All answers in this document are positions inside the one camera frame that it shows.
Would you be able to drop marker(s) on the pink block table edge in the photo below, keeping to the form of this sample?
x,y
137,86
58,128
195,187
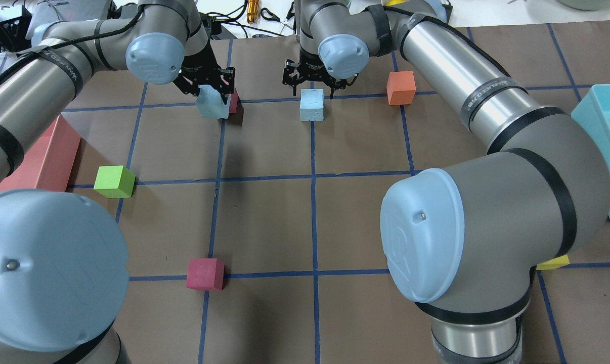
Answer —
x,y
233,102

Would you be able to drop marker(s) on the pink block near base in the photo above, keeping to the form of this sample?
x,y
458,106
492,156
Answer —
x,y
206,274

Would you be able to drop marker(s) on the light blue block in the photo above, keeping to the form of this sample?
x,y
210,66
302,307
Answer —
x,y
311,105
210,103

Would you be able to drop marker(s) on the gold cylinder tool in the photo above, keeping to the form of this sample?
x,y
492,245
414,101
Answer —
x,y
252,11

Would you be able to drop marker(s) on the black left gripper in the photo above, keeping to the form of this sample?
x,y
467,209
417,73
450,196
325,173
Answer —
x,y
202,75

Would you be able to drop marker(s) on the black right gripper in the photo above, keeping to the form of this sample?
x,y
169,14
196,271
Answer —
x,y
301,74

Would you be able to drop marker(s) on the yellow block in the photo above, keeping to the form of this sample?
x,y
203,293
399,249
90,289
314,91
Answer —
x,y
554,263

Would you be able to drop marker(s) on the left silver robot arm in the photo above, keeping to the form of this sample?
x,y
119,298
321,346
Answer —
x,y
63,257

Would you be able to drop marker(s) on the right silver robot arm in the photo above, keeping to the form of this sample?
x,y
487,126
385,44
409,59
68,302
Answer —
x,y
463,242

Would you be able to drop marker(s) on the orange block table edge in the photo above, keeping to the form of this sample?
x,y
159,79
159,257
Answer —
x,y
401,88

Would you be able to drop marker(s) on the green block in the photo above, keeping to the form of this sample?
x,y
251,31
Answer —
x,y
114,182

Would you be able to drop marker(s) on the pink plastic tray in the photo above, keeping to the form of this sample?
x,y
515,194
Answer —
x,y
48,163

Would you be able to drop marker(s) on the scissors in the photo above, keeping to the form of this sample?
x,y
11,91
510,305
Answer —
x,y
266,14

